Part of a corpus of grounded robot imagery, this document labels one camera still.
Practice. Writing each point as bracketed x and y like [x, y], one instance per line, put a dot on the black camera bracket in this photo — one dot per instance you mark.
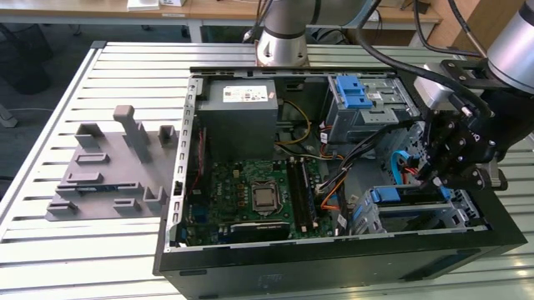
[458, 67]

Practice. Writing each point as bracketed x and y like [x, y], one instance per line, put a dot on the RAM stick in rack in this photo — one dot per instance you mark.
[96, 189]

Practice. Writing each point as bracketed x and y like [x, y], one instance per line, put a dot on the black PC case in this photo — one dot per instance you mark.
[291, 275]

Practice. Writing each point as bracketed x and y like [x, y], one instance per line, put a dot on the white box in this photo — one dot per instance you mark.
[143, 4]
[172, 2]

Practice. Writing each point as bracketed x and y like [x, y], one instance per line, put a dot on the white stand foot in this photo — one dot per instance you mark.
[8, 120]

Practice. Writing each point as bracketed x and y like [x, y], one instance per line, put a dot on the black RAM slot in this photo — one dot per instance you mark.
[303, 193]
[295, 193]

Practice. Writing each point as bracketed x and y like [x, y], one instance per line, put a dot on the silver CPU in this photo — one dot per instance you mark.
[263, 197]

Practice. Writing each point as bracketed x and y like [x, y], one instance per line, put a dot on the CPU socket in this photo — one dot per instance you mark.
[267, 183]

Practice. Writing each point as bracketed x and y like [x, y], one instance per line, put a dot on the grey parts rack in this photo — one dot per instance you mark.
[104, 175]

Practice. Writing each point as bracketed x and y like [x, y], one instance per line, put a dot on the wooden desk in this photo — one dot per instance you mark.
[224, 14]
[83, 14]

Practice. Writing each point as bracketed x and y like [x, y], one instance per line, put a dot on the black graphics card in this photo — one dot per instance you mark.
[258, 229]

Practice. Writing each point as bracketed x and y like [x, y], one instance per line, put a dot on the green motherboard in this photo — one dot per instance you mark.
[234, 187]

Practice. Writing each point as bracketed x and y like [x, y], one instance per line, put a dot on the RAM stick in motherboard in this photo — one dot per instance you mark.
[310, 193]

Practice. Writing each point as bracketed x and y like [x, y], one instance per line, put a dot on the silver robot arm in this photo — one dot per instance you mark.
[282, 47]

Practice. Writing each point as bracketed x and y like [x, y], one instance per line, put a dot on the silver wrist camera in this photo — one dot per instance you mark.
[431, 93]

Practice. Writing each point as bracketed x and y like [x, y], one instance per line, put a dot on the wooden cabinet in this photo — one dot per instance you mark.
[442, 25]

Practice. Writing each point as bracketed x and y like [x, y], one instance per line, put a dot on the metal optical drive cage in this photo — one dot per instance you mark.
[375, 118]

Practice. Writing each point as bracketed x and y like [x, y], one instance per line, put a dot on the blue drive latch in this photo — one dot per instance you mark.
[352, 92]

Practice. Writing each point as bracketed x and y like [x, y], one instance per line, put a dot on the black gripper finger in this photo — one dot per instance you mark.
[448, 147]
[471, 178]

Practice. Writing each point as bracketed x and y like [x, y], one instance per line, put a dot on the grey power supply unit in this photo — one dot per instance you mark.
[238, 131]

